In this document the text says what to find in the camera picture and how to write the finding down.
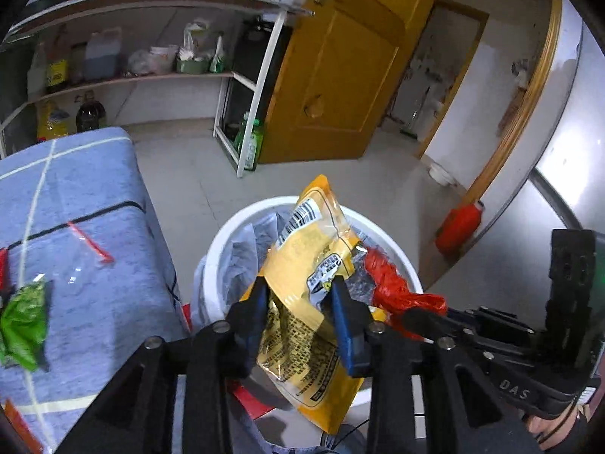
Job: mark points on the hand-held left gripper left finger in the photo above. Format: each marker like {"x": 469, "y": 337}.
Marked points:
{"x": 257, "y": 312}

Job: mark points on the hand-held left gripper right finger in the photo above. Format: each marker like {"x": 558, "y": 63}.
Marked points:
{"x": 342, "y": 326}

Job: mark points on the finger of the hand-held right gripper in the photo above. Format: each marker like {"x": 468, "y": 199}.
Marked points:
{"x": 425, "y": 321}
{"x": 496, "y": 319}

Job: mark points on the yellow snack bag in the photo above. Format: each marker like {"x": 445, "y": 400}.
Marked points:
{"x": 302, "y": 250}

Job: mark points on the white trash bin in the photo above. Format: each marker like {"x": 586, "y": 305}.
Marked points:
{"x": 218, "y": 246}

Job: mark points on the person's right hand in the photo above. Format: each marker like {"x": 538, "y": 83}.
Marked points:
{"x": 550, "y": 430}

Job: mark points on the red plastic bag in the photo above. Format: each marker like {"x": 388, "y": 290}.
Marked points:
{"x": 397, "y": 288}

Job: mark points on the clear plastic bin liner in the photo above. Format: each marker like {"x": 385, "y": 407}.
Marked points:
{"x": 241, "y": 250}

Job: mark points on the red plastic sheet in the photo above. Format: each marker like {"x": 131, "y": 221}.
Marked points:
{"x": 248, "y": 399}

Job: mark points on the red dustpan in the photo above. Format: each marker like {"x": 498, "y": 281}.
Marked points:
{"x": 461, "y": 229}

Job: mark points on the white basin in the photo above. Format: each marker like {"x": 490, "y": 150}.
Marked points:
{"x": 442, "y": 175}

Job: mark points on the clear bag with red strip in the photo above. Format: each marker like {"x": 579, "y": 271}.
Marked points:
{"x": 80, "y": 255}

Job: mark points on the silver refrigerator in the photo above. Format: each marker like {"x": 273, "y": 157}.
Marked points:
{"x": 567, "y": 104}

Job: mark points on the blue checked tablecloth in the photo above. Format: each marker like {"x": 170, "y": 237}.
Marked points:
{"x": 94, "y": 175}

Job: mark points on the green snack packet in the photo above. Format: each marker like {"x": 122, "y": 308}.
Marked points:
{"x": 23, "y": 321}

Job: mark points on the wooden door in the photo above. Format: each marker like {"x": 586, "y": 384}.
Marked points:
{"x": 340, "y": 80}

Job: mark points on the dark soda bottle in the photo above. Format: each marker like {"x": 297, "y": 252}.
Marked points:
{"x": 90, "y": 116}

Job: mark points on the red packet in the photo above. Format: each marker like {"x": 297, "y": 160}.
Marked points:
{"x": 2, "y": 265}

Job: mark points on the green and white packet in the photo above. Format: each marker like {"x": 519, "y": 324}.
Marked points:
{"x": 217, "y": 54}

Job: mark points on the orange packet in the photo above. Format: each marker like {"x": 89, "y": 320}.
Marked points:
{"x": 19, "y": 423}

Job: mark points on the white plastic tub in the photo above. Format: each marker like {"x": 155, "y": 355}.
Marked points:
{"x": 163, "y": 54}

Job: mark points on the clear bag of food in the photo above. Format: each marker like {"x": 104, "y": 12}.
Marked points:
{"x": 142, "y": 59}

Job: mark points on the white plastic bag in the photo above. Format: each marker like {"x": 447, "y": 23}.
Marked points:
{"x": 198, "y": 38}

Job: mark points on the yellow cooking oil bottle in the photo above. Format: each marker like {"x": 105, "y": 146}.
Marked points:
{"x": 51, "y": 120}

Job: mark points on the jug of blue liquid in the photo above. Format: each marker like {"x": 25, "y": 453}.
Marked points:
{"x": 101, "y": 54}

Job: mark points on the brown jar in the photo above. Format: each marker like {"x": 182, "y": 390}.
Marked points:
{"x": 78, "y": 61}

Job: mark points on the oil bottle with yellow label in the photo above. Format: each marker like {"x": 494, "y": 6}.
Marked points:
{"x": 56, "y": 66}

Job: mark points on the white translucent jug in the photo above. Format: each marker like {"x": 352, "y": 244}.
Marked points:
{"x": 35, "y": 73}

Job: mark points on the wooden door frame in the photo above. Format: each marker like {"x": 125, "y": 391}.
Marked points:
{"x": 529, "y": 99}

